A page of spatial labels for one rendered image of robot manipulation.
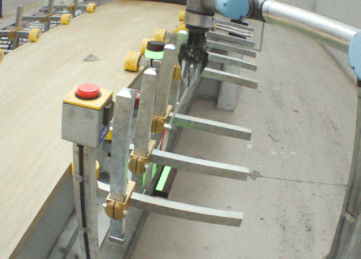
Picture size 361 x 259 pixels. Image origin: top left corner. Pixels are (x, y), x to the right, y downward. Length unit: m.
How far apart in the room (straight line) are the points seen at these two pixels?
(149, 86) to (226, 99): 2.74
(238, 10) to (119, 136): 0.48
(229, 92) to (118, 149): 2.94
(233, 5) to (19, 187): 0.76
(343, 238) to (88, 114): 0.59
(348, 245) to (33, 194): 0.76
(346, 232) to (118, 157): 0.58
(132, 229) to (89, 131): 0.60
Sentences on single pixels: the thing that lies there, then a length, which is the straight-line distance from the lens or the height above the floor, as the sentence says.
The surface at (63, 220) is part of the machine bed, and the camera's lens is 1.27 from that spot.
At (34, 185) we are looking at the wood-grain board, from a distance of 0.99.
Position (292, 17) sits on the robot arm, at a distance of 1.12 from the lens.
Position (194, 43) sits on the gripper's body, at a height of 1.15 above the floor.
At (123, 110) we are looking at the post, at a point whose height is 1.09.
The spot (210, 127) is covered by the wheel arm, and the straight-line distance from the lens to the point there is 1.49.
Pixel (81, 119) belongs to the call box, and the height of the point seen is 1.19.
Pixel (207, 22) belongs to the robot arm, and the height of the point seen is 1.23.
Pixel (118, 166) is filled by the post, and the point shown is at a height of 0.96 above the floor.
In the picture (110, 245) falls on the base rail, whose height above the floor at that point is 0.70.
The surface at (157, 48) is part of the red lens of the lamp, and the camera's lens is 1.38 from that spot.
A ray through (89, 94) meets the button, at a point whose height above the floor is 1.23.
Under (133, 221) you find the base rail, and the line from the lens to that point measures 1.23.
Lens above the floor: 1.47
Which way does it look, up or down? 25 degrees down
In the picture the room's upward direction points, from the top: 9 degrees clockwise
